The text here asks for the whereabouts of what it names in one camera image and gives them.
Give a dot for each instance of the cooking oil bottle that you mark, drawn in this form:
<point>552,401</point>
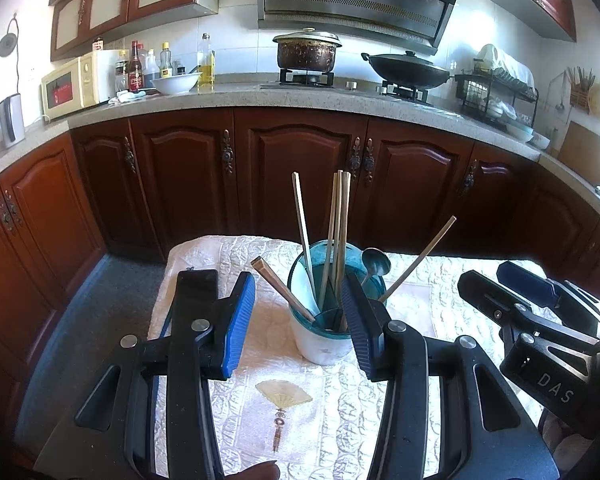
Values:
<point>206,67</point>

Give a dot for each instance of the metal spoon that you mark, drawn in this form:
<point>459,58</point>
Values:
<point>376,261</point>

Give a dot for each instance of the white teal-rimmed utensil holder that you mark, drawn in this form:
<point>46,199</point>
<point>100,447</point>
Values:
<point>325,345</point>

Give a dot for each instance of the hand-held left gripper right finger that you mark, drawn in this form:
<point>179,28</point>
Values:
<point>355,320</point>

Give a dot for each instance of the cream microwave oven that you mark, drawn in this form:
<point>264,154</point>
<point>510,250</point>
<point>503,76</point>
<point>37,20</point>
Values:
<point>70,90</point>

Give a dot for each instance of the white quilted tablecloth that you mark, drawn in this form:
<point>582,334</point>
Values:
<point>260,350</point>

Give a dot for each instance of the person's right hand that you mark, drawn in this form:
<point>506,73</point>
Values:
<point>565,437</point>

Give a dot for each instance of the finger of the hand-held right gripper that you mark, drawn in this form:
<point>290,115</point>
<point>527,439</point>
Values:
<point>485,292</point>
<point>525,280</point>

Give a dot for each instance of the speckled stone countertop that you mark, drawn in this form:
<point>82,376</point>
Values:
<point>280,97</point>

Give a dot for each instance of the round black wall-hung item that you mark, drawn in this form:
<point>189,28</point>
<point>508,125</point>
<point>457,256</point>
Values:
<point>7,45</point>

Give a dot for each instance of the wooden glass-door wall cabinets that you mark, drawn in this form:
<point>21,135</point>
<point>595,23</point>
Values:
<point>130,0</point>

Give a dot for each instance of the white electric kettle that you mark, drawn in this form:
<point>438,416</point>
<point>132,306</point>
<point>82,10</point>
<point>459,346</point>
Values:
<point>11,122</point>

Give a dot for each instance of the steel range hood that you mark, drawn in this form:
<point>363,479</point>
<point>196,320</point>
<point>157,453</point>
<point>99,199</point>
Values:
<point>350,5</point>

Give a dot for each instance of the black wok with lid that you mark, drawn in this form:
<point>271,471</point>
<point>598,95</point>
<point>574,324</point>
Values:
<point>410,72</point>

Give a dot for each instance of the stained cooking pot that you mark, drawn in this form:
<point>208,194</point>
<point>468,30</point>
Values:
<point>305,55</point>

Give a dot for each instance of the hanging metal ladle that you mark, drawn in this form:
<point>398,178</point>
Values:
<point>560,100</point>

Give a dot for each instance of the clear bottle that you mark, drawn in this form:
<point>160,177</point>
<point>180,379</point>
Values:
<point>151,67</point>

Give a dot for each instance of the white dish rag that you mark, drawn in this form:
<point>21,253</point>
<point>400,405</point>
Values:
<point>125,96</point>

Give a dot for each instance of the person's left hand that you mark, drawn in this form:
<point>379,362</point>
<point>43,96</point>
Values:
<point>257,472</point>

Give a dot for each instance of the red-capped dark sauce bottle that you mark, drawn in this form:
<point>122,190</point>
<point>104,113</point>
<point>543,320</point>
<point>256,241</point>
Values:
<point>136,75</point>

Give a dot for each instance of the brown wooden base cabinets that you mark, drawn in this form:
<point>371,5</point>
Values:
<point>180,185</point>

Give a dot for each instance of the wooden cutting board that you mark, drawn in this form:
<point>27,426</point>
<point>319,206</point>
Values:
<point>582,147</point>

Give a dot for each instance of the white bowl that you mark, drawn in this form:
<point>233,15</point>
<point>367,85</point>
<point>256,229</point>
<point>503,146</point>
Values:
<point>175,84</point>

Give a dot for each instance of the wooden chopstick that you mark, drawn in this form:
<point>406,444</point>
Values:
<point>280,287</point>
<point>339,185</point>
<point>331,225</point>
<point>420,257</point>
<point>345,220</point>
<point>304,240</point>

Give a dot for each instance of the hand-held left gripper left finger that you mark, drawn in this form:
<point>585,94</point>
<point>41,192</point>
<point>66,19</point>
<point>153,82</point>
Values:
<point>237,325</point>

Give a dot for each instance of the yellow-capped bottle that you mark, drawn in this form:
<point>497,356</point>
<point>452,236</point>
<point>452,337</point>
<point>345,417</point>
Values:
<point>166,62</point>

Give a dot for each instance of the gas stove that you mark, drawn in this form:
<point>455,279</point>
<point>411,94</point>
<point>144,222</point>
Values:
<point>330,87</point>

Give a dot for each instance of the wall-hung wooden utensil caddy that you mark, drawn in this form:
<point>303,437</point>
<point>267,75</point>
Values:
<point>580,97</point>

